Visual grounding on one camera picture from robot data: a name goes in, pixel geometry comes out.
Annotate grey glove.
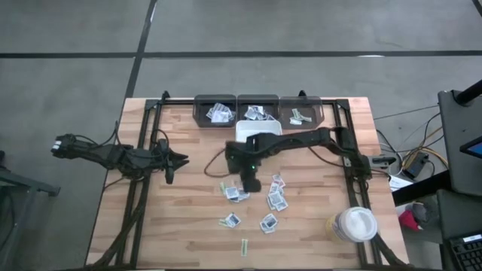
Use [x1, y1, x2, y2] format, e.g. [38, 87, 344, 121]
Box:
[410, 202, 429, 223]

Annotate black floor stand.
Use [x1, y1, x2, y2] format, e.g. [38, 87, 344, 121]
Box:
[0, 150, 61, 271]

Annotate thin floor cable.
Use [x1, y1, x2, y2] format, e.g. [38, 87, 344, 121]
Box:
[372, 104, 440, 121]

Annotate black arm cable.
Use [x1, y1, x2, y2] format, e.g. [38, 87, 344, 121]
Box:
[308, 146, 346, 169]
[204, 148, 231, 178]

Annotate white plastic bin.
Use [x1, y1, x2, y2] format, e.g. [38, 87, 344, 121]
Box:
[235, 119, 283, 143]

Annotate black pole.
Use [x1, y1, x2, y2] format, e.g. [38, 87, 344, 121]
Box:
[453, 78, 482, 105]

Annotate blue screen tablet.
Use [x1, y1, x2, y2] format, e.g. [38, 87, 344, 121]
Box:
[459, 135, 482, 159]

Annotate disinfecting wipes canister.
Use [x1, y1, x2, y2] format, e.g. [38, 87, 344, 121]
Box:
[325, 206, 378, 244]

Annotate black keyboard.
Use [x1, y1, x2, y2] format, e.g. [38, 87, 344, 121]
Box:
[447, 233, 482, 271]

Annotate dark side desk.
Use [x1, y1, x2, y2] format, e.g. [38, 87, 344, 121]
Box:
[436, 89, 482, 242]

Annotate yellow floor cable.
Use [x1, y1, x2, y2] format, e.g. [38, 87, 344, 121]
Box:
[401, 146, 449, 170]

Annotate grey translucent plastic bin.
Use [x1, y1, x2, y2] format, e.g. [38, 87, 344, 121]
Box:
[236, 94, 280, 125]
[279, 96, 325, 130]
[192, 94, 237, 128]

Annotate black power adapter box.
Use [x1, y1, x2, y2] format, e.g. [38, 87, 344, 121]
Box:
[402, 151, 429, 178]

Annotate white paper sheet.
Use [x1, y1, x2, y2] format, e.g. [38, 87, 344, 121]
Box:
[387, 173, 413, 191]

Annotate red cloth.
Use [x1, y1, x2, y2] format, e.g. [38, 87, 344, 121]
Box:
[398, 209, 421, 231]

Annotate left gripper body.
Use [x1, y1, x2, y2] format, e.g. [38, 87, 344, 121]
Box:
[152, 139, 175, 185]

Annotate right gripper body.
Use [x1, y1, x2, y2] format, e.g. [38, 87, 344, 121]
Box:
[240, 160, 263, 181]

